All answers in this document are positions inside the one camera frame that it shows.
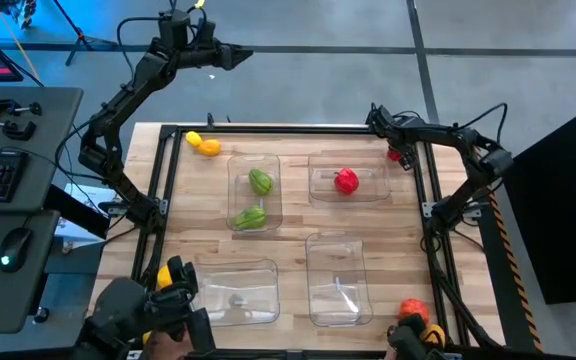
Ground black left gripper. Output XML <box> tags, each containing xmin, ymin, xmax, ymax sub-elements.
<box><xmin>179</xmin><ymin>41</ymin><xmax>255</xmax><ymax>71</ymax></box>

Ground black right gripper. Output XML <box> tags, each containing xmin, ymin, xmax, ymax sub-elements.
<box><xmin>366</xmin><ymin>103</ymin><xmax>419</xmax><ymax>172</ymax></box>

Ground green toy bell pepper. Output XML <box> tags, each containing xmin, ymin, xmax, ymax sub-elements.
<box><xmin>247</xmin><ymin>168</ymin><xmax>275</xmax><ymax>197</ymax></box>
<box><xmin>232</xmin><ymin>204</ymin><xmax>268</xmax><ymax>231</ymax></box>

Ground clear plastic bin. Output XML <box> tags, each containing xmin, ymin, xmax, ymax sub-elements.
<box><xmin>304</xmin><ymin>232</ymin><xmax>374</xmax><ymax>328</ymax></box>
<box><xmin>226</xmin><ymin>153</ymin><xmax>284</xmax><ymax>233</ymax></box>
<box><xmin>308</xmin><ymin>154</ymin><xmax>393</xmax><ymax>204</ymax></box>
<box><xmin>190</xmin><ymin>258</ymin><xmax>281</xmax><ymax>327</ymax></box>

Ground black tripod stand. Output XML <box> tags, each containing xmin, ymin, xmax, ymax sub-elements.
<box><xmin>50</xmin><ymin>0</ymin><xmax>119</xmax><ymax>66</ymax></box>

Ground black beam with hazard stripes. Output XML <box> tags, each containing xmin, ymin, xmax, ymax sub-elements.
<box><xmin>477</xmin><ymin>189</ymin><xmax>544</xmax><ymax>354</ymax></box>

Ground black cabinet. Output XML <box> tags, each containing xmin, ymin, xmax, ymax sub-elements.
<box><xmin>498</xmin><ymin>97</ymin><xmax>576</xmax><ymax>305</ymax></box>

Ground dark grey desk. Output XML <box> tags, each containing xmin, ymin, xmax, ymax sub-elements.
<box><xmin>0</xmin><ymin>86</ymin><xmax>85</xmax><ymax>335</ymax></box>

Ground black c-clamp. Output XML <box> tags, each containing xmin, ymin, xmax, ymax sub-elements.
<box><xmin>0</xmin><ymin>115</ymin><xmax>37</xmax><ymax>141</ymax></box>
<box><xmin>0</xmin><ymin>97</ymin><xmax>43</xmax><ymax>117</ymax></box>

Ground white paper sheets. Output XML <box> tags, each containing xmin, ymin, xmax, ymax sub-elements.
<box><xmin>55</xmin><ymin>182</ymin><xmax>119</xmax><ymax>254</ymax></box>

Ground black computer mouse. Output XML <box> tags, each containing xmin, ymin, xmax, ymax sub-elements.
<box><xmin>0</xmin><ymin>227</ymin><xmax>34</xmax><ymax>274</ymax></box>

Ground person's hand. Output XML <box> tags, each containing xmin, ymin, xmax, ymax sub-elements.
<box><xmin>145</xmin><ymin>329</ymin><xmax>192</xmax><ymax>360</ymax></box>

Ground orange cord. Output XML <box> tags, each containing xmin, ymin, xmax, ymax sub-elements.
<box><xmin>0</xmin><ymin>0</ymin><xmax>44</xmax><ymax>84</ymax></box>

